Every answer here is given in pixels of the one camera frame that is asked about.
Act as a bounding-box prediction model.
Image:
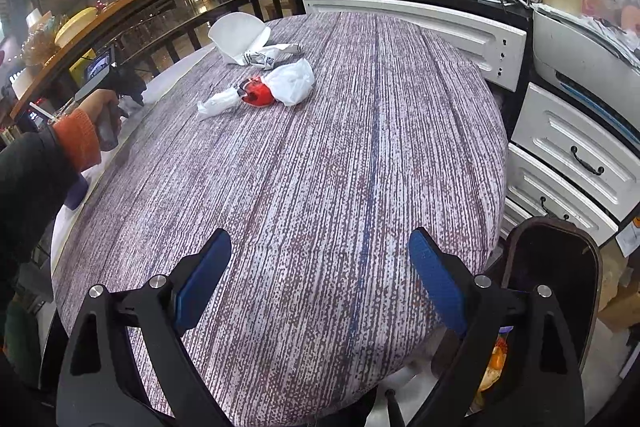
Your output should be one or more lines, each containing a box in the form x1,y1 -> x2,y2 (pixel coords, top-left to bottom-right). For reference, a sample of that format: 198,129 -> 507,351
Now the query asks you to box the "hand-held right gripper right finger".
408,227 -> 586,427

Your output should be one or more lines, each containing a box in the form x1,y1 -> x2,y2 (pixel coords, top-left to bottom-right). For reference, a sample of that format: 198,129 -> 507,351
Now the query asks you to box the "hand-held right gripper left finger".
56,228 -> 233,427

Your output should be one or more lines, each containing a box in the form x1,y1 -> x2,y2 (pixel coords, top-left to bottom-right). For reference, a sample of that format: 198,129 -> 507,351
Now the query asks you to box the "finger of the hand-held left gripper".
117,68 -> 147,108

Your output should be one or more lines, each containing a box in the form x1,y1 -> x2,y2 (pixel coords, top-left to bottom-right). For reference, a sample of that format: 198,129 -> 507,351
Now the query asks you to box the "black trash bin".
470,216 -> 603,413

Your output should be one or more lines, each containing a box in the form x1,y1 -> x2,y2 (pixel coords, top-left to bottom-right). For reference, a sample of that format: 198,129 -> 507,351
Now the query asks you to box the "person's left forearm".
0,109 -> 101,263

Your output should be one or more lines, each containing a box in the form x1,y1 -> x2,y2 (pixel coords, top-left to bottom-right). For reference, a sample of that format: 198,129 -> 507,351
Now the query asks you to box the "person's left hand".
75,89 -> 123,142

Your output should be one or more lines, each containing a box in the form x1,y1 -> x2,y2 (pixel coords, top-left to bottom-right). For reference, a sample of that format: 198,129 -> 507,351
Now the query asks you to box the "yellow plate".
54,7 -> 98,48

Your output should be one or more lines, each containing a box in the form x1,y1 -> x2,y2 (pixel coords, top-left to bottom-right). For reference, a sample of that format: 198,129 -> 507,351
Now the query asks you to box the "white paper wrapper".
196,88 -> 241,122

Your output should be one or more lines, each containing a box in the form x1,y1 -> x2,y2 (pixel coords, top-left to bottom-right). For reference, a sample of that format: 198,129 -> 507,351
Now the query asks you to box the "orange wrapper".
477,332 -> 508,393

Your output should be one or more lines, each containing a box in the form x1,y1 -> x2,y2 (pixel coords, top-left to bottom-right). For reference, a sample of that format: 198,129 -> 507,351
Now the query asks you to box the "purple container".
65,177 -> 91,210

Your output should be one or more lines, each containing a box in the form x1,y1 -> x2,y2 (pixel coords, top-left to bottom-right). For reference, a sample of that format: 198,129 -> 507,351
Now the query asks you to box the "red and white wrapper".
237,76 -> 276,108

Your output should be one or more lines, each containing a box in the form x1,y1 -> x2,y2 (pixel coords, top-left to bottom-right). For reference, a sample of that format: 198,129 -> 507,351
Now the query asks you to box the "white drawer front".
502,142 -> 621,244
510,82 -> 640,228

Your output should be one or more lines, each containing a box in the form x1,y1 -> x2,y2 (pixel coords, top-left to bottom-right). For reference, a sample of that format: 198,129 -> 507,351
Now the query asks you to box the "printed white wrapper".
242,43 -> 303,72

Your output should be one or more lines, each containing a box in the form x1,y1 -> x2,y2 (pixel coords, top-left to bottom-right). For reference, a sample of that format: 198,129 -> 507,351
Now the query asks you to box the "white plastic bag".
262,58 -> 316,108

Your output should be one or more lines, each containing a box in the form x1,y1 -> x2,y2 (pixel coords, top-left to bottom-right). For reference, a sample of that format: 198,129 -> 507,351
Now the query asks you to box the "white cabinet door panel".
302,0 -> 528,94

